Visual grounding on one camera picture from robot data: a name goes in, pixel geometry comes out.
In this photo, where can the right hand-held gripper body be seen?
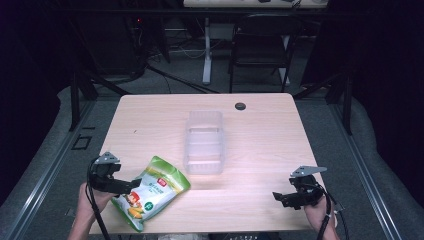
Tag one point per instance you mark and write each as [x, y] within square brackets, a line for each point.
[308, 190]

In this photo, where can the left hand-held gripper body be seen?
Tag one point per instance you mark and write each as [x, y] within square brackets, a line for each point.
[104, 170]

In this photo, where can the green snack bag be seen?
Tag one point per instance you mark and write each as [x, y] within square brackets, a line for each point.
[151, 195]

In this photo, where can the person's right hand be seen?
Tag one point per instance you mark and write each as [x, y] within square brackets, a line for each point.
[316, 215]

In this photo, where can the person's left hand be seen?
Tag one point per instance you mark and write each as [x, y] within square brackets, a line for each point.
[87, 203]

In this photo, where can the black metal stand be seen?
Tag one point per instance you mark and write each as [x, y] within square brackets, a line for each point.
[347, 103]
[75, 100]

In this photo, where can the clear plastic container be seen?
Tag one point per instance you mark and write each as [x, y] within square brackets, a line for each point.
[203, 143]

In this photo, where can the black table grommet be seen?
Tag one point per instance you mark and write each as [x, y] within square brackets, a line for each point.
[240, 106]

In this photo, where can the white table leg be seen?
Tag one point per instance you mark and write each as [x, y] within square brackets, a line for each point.
[207, 53]

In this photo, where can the black chair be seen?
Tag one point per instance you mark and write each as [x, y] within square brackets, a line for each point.
[263, 40]

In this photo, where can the metal floor rail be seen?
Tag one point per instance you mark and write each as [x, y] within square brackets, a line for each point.
[366, 173]
[43, 173]

